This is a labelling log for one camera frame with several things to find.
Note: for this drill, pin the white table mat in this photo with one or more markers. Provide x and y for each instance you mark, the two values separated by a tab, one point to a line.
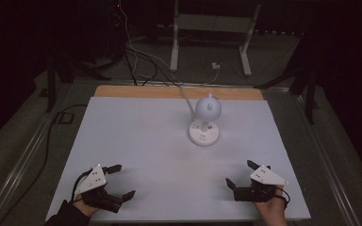
157	163

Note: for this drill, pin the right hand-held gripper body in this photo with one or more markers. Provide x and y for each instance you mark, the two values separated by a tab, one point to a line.
265	179

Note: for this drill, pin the person's right hand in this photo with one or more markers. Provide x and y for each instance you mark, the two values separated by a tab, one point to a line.
271	208

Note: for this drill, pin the white round desk lamp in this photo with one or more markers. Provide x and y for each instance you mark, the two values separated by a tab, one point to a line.
205	121

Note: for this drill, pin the white power adapter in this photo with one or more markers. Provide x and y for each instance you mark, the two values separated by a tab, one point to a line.
215	66

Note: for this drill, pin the person's left hand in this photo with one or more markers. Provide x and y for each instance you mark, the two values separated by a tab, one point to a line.
83	205

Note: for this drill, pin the black tripod stand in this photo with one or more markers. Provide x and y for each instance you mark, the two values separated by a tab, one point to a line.
304	78
59	73

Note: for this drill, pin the white metal stand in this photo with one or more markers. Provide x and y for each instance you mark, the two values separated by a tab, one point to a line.
212	23

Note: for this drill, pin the metal floor rail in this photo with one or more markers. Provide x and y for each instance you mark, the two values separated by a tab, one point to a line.
326	157
22	153

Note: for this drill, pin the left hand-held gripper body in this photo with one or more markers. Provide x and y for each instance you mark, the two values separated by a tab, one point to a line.
91	181

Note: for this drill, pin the black rectangular floor frame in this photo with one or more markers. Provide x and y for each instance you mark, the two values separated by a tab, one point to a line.
64	118

